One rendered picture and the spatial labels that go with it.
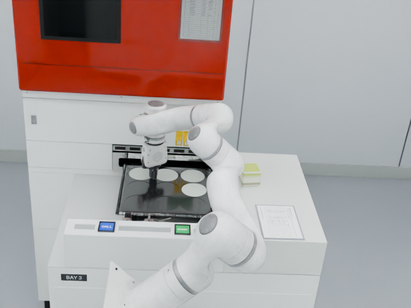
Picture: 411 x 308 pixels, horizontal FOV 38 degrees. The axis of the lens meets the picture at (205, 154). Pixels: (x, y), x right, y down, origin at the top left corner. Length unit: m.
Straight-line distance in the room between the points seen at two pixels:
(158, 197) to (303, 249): 0.61
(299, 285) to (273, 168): 0.54
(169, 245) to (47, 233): 0.94
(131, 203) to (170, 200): 0.15
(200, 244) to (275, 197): 0.74
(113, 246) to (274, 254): 0.56
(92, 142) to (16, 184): 1.68
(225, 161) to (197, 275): 0.43
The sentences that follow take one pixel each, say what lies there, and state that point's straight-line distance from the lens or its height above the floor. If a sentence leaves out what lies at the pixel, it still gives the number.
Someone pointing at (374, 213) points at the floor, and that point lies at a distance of 4.20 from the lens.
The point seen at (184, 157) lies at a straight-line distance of 2.60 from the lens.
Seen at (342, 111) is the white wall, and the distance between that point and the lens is 4.30.
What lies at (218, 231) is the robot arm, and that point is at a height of 1.25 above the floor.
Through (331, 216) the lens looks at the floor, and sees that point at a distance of 4.06.
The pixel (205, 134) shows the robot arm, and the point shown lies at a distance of 1.91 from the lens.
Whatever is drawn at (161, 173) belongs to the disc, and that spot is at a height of 0.90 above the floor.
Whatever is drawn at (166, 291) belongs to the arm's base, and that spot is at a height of 1.03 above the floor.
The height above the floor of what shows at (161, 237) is 0.96.
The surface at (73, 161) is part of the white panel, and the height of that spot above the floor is 0.88.
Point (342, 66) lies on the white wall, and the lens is 4.16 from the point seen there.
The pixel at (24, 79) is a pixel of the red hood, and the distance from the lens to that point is 2.48.
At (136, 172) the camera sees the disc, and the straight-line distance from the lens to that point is 2.54.
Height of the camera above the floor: 2.20
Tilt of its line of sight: 29 degrees down
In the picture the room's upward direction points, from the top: 5 degrees clockwise
